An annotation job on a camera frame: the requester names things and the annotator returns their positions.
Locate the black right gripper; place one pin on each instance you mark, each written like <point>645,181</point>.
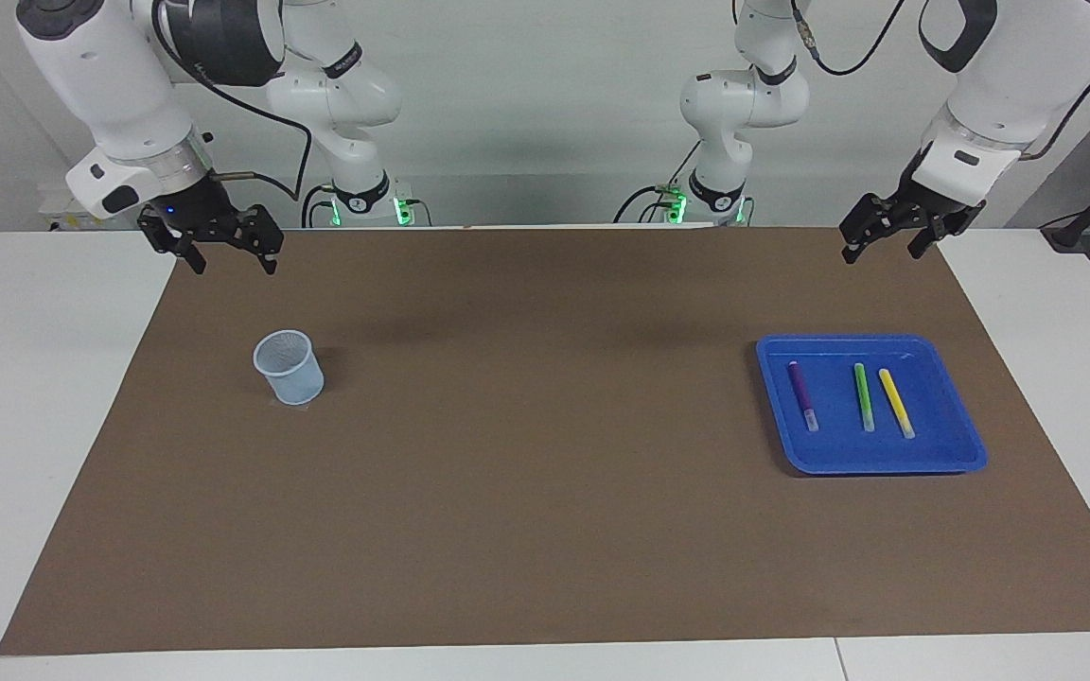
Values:
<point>195,210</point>

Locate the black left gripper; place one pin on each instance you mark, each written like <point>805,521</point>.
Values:
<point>933,194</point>

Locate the yellow marker pen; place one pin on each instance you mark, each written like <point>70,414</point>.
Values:
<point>896,402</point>

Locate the green marker pen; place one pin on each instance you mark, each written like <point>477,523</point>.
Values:
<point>864,397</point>

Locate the purple marker pen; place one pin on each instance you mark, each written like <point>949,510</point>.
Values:
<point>801,397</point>

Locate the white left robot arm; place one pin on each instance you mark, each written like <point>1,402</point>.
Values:
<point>1009,76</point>

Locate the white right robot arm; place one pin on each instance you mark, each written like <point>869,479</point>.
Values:
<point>119,85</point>

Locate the blue plastic tray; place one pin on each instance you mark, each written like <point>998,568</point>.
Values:
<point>886,445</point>

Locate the translucent pale blue cup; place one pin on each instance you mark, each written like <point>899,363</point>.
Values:
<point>294,378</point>

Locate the brown table mat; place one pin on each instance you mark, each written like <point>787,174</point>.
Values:
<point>545,492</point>

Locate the white wall box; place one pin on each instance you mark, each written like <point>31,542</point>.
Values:
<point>53,213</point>

